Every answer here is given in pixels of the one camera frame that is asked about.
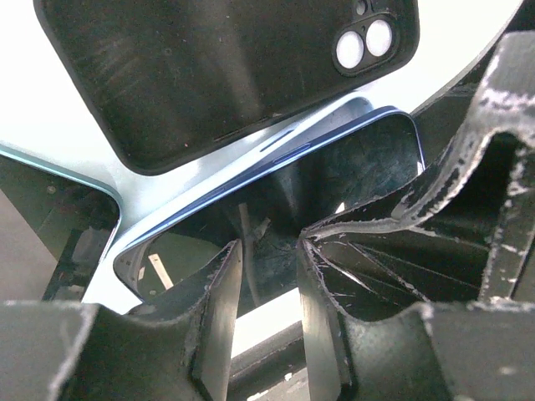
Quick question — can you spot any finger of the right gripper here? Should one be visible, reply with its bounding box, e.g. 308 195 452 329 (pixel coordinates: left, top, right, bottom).
300 33 534 303

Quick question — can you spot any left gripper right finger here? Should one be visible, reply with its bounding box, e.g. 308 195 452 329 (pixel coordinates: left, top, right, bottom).
298 240 534 400

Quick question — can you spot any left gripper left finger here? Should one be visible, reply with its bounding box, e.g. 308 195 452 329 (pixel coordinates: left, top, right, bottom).
1 240 242 400

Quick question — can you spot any blue-edged black phone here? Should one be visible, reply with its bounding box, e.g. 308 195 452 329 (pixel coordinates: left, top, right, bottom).
113 107 425 314

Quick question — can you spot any black phone case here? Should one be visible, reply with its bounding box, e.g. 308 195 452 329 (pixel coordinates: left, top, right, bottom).
34 1 420 175

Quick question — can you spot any light blue phone case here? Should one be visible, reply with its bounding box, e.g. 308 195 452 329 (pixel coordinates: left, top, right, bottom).
82 91 377 313

